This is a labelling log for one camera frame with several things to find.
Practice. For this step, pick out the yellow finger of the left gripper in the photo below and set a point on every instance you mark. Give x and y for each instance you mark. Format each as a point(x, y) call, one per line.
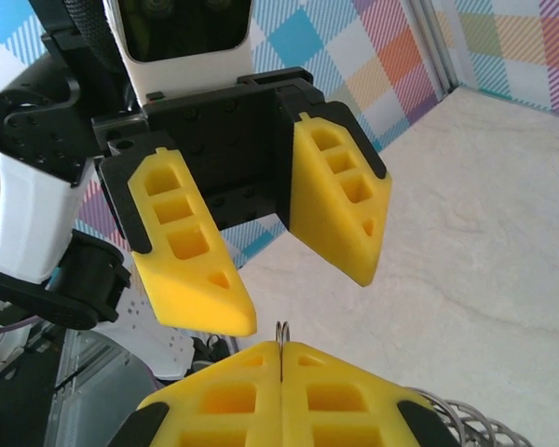
point(191, 302)
point(321, 223)

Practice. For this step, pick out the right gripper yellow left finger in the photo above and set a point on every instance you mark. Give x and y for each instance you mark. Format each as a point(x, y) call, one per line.
point(191, 419)

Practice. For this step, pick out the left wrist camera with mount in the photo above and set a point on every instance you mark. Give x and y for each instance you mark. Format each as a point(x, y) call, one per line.
point(186, 28)

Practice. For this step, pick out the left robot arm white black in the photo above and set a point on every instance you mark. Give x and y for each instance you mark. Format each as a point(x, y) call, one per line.
point(32, 219)

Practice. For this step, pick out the aluminium corner post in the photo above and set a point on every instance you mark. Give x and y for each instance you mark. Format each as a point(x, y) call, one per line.
point(438, 46)

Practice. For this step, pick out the metal band with key rings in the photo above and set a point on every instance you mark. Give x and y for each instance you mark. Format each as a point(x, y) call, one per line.
point(475, 419)

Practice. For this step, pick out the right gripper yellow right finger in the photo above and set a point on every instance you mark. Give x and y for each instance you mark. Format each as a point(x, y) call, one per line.
point(382, 419)

